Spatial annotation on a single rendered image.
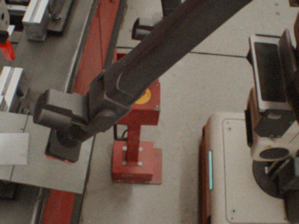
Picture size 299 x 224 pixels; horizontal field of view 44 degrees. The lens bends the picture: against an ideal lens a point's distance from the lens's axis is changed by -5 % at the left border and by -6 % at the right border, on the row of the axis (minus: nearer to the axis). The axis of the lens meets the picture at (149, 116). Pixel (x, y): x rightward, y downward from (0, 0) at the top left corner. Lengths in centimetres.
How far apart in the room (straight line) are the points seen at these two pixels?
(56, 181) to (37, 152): 9
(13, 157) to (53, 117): 31
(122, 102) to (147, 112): 63
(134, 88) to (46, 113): 16
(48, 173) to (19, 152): 9
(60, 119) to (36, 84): 53
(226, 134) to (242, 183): 25
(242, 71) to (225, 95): 22
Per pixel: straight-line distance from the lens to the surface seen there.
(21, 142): 98
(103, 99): 63
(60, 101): 68
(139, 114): 128
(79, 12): 137
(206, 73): 232
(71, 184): 92
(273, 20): 275
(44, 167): 95
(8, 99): 109
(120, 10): 251
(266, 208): 175
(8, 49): 89
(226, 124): 184
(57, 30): 129
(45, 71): 123
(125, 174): 187
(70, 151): 79
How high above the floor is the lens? 187
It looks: 62 degrees down
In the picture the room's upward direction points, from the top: 8 degrees clockwise
